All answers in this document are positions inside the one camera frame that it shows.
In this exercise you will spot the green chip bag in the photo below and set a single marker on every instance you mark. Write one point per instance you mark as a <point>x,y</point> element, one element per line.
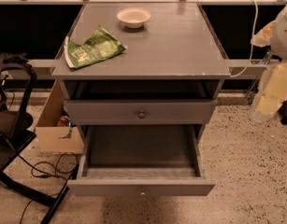
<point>101,46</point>

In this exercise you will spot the metal diagonal brace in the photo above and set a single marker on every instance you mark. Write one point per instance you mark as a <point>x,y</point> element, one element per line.
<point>253,88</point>

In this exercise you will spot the red soda can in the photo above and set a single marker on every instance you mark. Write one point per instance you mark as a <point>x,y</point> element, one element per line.
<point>63,121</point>

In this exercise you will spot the cardboard box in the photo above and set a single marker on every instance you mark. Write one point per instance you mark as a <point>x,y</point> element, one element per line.
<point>52,136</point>

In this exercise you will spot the grey drawer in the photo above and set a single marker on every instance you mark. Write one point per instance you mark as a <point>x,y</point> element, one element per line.
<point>142,160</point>
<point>139,112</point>

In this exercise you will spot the grey wooden drawer cabinet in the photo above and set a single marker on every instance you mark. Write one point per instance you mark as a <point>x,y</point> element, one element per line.
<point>172,57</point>

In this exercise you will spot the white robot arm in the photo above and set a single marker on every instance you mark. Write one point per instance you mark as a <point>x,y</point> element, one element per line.
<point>274,34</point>

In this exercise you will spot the grey top drawer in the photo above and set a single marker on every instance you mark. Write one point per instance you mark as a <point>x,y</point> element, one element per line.
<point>139,112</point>

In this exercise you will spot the yellow foam gripper tip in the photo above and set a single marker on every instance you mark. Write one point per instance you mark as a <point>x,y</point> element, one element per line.
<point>282,38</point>

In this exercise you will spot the white paper bowl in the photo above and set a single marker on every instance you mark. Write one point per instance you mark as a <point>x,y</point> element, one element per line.
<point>133,17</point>

